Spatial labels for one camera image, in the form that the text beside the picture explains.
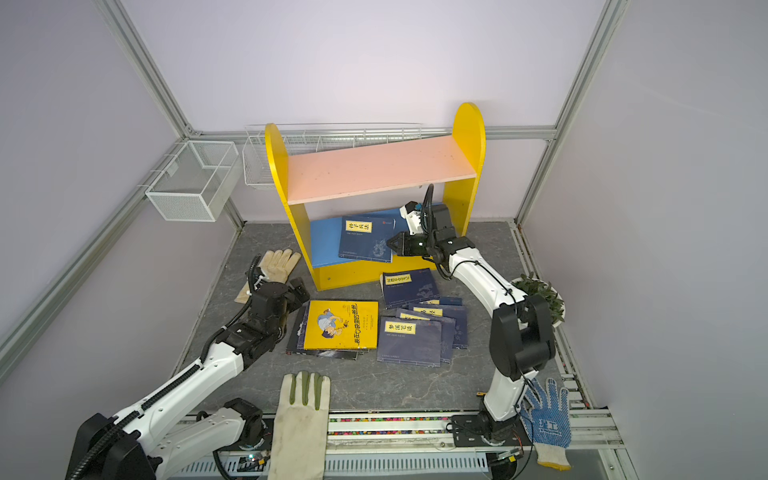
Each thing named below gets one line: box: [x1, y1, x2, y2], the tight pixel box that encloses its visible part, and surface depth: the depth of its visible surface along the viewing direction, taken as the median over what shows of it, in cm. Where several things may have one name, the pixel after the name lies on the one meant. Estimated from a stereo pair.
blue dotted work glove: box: [520, 378, 571, 471], surface depth 76 cm
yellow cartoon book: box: [304, 300, 379, 350], surface depth 88 cm
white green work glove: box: [267, 371, 331, 480], surface depth 75 cm
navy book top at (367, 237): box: [338, 216, 396, 263], surface depth 90 cm
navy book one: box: [380, 268, 440, 309], surface depth 101 cm
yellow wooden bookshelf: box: [265, 103, 486, 291], surface depth 84 cm
